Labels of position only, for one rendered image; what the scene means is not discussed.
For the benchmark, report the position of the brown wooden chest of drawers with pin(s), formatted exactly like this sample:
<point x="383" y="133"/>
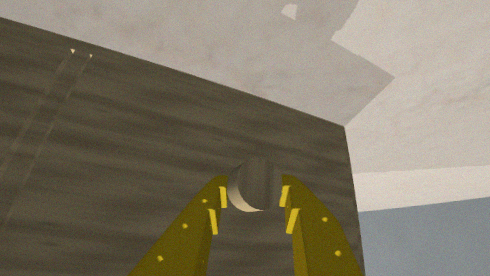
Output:
<point x="24" y="158"/>

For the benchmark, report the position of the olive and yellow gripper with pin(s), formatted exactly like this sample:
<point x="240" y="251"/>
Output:
<point x="320" y="247"/>

